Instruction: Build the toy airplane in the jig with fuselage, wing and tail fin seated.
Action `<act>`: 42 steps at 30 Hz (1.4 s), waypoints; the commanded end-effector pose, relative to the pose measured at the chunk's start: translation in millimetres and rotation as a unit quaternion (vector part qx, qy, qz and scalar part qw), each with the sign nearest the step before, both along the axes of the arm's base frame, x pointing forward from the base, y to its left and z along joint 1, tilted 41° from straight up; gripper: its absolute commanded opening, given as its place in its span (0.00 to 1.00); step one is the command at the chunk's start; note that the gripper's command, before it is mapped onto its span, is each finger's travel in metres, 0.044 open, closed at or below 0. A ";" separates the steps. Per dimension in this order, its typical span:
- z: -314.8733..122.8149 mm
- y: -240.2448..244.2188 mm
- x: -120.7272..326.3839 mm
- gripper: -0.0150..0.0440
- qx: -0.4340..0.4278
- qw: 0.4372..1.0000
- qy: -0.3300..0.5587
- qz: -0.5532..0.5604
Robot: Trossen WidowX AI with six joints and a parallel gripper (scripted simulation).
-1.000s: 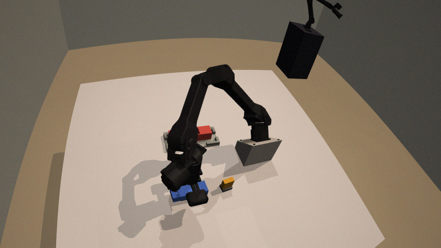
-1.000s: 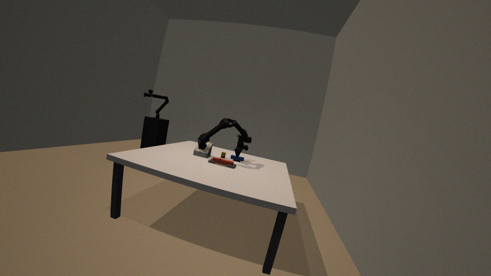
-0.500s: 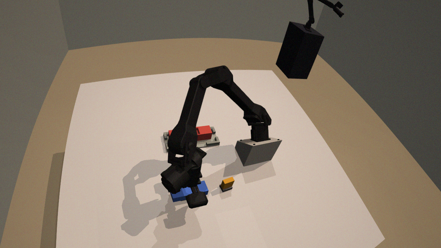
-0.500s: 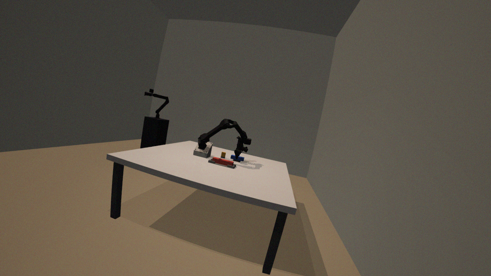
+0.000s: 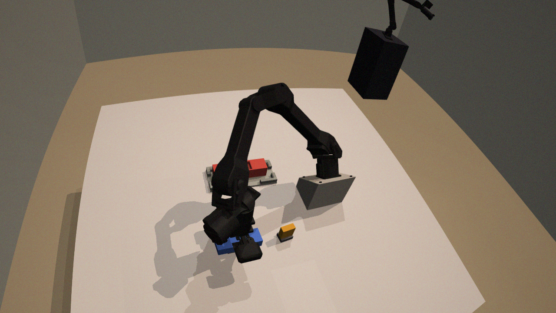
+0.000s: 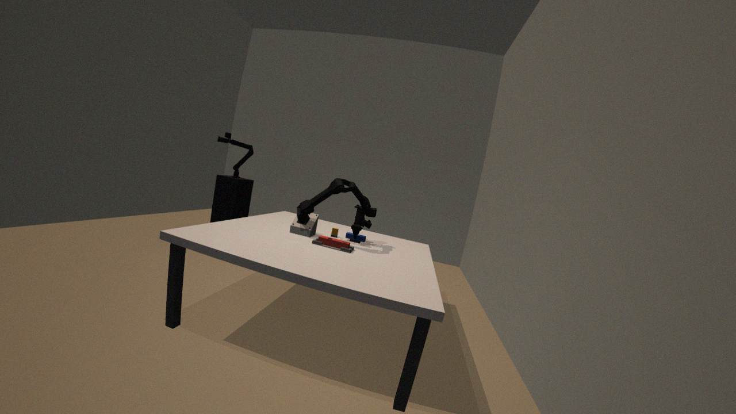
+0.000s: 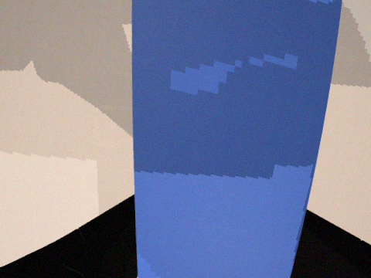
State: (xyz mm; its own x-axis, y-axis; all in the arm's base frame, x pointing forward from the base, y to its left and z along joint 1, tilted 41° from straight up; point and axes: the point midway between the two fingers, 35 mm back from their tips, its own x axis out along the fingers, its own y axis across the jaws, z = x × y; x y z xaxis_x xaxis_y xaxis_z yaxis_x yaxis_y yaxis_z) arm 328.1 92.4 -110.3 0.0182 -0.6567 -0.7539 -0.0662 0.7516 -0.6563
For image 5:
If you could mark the red long block with rectangular sockets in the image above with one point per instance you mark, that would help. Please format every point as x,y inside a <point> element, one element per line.
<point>257,167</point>

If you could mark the orange rectangular block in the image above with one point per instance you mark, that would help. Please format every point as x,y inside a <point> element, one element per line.
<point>286,231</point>

